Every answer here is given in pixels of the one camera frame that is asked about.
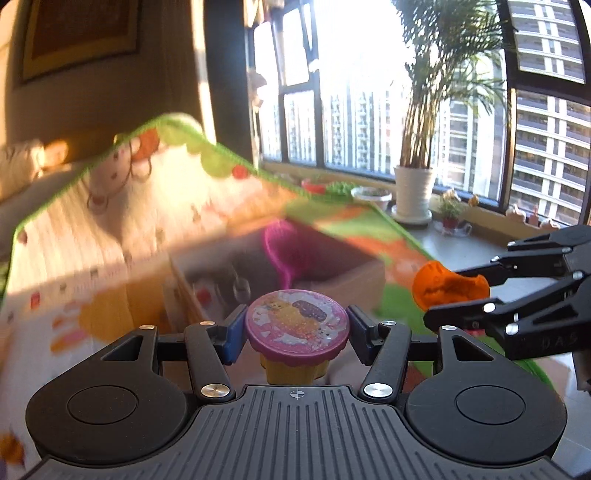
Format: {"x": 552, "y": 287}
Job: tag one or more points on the small tan bolster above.
{"x": 55, "y": 152}

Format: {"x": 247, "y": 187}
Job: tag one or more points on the framed wall picture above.
{"x": 78, "y": 37}

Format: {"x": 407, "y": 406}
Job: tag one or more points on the pink plastic sieve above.
{"x": 281, "y": 270}

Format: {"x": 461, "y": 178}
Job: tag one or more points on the printed play mat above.
{"x": 92, "y": 207}

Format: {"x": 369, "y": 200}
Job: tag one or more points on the white low planter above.
{"x": 371, "y": 198}

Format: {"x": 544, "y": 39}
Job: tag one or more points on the palm plant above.
{"x": 443, "y": 69}

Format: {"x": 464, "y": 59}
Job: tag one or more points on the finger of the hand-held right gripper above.
{"x": 461, "y": 314}
{"x": 503, "y": 270}

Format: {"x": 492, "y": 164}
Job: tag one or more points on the white pot saucer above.
{"x": 411, "y": 220}

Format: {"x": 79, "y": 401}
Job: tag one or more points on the small tan figurine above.
{"x": 549, "y": 224}
{"x": 515, "y": 213}

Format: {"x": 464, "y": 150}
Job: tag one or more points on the pink lid cupcake toy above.
{"x": 295, "y": 318}

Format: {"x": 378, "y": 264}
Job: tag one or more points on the white pillow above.
{"x": 18, "y": 161}

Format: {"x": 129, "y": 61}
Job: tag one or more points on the cardboard box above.
{"x": 332, "y": 267}

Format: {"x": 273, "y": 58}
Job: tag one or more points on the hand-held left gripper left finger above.
{"x": 235, "y": 337}

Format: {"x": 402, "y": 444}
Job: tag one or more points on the dark curtain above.
{"x": 226, "y": 69}

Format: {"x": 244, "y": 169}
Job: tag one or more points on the orange toy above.
{"x": 438, "y": 281}

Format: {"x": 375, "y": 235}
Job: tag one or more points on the black framed window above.
{"x": 509, "y": 138}

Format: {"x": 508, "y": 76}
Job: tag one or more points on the small flowering potted plant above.
{"x": 450, "y": 212}

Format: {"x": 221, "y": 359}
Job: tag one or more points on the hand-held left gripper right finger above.
{"x": 359, "y": 337}

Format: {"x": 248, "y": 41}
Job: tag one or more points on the red bowl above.
{"x": 314, "y": 186}

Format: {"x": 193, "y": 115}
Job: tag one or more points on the small green plants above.
{"x": 340, "y": 188}

